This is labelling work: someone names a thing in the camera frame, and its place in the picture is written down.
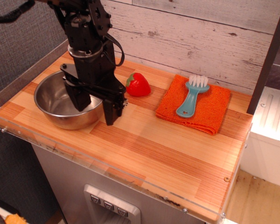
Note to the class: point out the dark right cabinet post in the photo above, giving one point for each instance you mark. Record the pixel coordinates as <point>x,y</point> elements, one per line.
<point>264,74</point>

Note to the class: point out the stainless steel bowl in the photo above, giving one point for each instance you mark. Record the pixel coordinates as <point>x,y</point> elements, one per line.
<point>53,100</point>

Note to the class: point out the grey toy fridge cabinet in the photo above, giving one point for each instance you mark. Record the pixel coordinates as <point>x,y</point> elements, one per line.
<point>67,179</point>

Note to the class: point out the silver dispenser panel with buttons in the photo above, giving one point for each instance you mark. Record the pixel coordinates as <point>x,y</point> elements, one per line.
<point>105,208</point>

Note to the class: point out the red toy strawberry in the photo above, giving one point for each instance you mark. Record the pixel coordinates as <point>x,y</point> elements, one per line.
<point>137,85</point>

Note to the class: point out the folded orange cloth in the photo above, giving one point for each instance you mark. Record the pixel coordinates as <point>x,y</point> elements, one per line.
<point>210,106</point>

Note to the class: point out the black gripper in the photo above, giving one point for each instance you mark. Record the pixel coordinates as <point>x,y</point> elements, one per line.
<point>93,74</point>

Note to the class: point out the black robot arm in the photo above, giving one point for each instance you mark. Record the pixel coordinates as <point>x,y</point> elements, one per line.
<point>86,25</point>

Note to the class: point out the clear acrylic edge guard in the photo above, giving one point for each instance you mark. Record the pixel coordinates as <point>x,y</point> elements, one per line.
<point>190,170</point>

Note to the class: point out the orange yellow object bottom left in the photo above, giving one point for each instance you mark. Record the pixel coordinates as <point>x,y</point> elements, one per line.
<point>15,219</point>

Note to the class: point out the teal brush with white bristles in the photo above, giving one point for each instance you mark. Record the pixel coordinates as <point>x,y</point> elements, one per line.
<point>196,85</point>

